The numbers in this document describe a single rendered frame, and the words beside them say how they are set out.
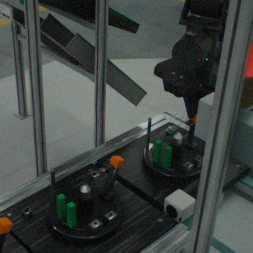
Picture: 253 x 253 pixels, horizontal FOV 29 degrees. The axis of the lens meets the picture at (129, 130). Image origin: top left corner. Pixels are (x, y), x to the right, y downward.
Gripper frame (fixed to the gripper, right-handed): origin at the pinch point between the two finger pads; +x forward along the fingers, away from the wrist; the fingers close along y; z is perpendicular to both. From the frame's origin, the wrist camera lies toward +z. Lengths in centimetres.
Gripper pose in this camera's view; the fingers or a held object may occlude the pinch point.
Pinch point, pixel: (192, 104)
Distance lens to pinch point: 102.5
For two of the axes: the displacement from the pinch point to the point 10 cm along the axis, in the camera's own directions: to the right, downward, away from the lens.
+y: 7.0, 4.2, -5.7
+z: -7.1, 3.5, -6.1
